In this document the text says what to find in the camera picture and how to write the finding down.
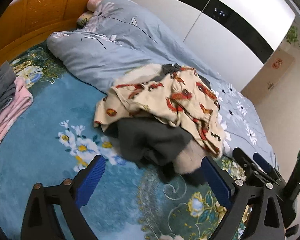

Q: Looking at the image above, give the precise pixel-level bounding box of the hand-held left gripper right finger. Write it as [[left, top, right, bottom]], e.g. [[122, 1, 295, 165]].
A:
[[201, 156, 285, 240]]

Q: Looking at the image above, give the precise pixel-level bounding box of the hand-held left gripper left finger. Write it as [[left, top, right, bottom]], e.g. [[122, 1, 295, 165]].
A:
[[20, 155, 107, 240]]

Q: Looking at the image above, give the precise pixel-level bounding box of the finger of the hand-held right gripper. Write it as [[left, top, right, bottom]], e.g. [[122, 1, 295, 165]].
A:
[[232, 147, 265, 183], [252, 153, 288, 184]]

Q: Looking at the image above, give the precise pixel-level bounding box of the cream red-patterned garment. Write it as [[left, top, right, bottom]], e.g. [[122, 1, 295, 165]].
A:
[[93, 66, 227, 158]]

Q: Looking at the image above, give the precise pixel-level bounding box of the dark grey garment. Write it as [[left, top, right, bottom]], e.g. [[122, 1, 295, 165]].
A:
[[104, 117, 205, 185]]

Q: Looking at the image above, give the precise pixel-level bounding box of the blue floral blanket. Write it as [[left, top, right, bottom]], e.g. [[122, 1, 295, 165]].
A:
[[0, 41, 250, 240]]

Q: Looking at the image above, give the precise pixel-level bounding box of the folded pink garment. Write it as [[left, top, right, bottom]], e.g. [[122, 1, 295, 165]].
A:
[[0, 77, 33, 155]]

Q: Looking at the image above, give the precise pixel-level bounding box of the grey-blue floral duvet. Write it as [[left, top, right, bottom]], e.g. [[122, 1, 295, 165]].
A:
[[47, 0, 280, 170]]

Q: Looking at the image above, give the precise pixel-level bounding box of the green hanging plant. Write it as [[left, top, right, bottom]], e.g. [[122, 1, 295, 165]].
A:
[[286, 26, 300, 47]]

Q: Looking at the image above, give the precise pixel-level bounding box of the folded grey garment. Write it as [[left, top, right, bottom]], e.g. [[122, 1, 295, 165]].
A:
[[0, 61, 17, 127]]

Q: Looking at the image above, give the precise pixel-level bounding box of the white wardrobe with black stripe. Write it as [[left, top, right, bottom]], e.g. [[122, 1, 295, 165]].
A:
[[115, 0, 297, 67]]

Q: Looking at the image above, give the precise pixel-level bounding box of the floral pillow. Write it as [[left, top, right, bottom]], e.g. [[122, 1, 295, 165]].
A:
[[77, 12, 93, 27]]

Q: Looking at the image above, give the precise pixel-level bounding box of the wooden headboard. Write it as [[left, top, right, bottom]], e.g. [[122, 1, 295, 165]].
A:
[[0, 0, 120, 67]]

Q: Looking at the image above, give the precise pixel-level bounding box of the pink pillow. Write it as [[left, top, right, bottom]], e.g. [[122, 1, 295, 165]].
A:
[[87, 0, 106, 12]]

